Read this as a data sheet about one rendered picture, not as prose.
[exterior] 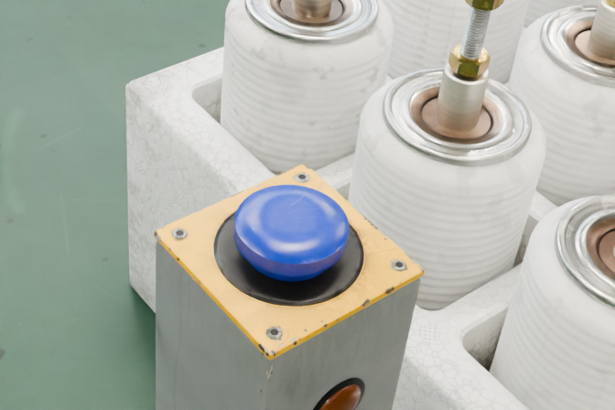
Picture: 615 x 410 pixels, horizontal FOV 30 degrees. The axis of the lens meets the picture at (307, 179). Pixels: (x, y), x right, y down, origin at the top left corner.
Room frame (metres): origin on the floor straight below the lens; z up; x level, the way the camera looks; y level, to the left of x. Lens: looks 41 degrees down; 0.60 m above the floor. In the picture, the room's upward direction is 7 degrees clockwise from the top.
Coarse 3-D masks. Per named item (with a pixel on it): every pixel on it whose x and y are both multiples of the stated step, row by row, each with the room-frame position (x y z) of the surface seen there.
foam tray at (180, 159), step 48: (144, 96) 0.54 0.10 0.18; (192, 96) 0.55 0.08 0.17; (144, 144) 0.54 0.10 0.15; (192, 144) 0.50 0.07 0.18; (240, 144) 0.51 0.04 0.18; (144, 192) 0.54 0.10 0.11; (192, 192) 0.50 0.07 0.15; (144, 240) 0.54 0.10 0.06; (528, 240) 0.48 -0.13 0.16; (144, 288) 0.54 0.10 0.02; (480, 288) 0.41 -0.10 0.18; (432, 336) 0.38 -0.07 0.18; (480, 336) 0.39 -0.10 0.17; (432, 384) 0.35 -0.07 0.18; (480, 384) 0.35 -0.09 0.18
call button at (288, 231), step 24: (264, 192) 0.30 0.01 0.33; (288, 192) 0.30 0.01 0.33; (312, 192) 0.31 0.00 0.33; (240, 216) 0.29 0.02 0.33; (264, 216) 0.29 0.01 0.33; (288, 216) 0.29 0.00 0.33; (312, 216) 0.29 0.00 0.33; (336, 216) 0.29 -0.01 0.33; (240, 240) 0.28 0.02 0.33; (264, 240) 0.28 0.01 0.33; (288, 240) 0.28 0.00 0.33; (312, 240) 0.28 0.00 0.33; (336, 240) 0.28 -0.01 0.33; (264, 264) 0.27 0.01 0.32; (288, 264) 0.27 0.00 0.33; (312, 264) 0.27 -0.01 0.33
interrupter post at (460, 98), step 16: (448, 64) 0.47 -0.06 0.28; (448, 80) 0.46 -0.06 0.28; (464, 80) 0.45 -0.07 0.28; (480, 80) 0.46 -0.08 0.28; (448, 96) 0.45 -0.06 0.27; (464, 96) 0.45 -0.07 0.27; (480, 96) 0.46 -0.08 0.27; (448, 112) 0.45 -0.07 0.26; (464, 112) 0.45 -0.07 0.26; (448, 128) 0.45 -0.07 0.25; (464, 128) 0.45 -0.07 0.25
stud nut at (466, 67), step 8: (456, 48) 0.47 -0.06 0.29; (456, 56) 0.46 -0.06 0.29; (480, 56) 0.46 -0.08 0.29; (488, 56) 0.46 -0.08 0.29; (456, 64) 0.46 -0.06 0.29; (464, 64) 0.45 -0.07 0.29; (472, 64) 0.45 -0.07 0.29; (480, 64) 0.46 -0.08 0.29; (488, 64) 0.46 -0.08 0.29; (456, 72) 0.46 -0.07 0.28; (464, 72) 0.45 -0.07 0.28; (472, 72) 0.45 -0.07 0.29; (480, 72) 0.46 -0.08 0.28
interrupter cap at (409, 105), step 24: (432, 72) 0.49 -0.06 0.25; (384, 96) 0.47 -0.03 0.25; (408, 96) 0.47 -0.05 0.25; (432, 96) 0.48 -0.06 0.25; (504, 96) 0.48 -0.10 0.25; (384, 120) 0.45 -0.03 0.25; (408, 120) 0.45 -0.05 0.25; (432, 120) 0.46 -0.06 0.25; (480, 120) 0.46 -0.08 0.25; (504, 120) 0.46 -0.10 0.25; (528, 120) 0.46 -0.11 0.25; (408, 144) 0.43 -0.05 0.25; (432, 144) 0.44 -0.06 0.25; (456, 144) 0.44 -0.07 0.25; (480, 144) 0.44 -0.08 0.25; (504, 144) 0.44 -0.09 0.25
